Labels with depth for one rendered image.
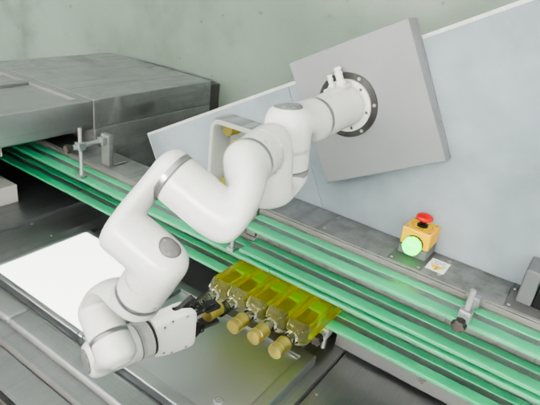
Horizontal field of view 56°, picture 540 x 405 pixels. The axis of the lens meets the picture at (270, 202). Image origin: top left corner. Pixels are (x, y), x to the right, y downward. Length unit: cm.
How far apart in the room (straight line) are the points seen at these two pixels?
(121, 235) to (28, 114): 113
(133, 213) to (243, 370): 60
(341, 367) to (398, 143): 58
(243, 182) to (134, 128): 142
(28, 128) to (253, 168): 121
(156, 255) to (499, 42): 81
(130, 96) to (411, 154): 123
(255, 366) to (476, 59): 85
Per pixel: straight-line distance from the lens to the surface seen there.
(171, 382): 124
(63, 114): 195
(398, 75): 120
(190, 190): 78
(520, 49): 118
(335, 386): 133
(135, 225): 79
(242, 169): 79
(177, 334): 113
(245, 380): 125
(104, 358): 99
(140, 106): 216
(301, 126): 100
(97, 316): 101
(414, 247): 123
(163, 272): 78
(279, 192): 93
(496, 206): 125
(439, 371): 127
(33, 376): 136
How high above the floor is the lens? 191
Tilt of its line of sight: 50 degrees down
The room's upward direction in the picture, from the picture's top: 117 degrees counter-clockwise
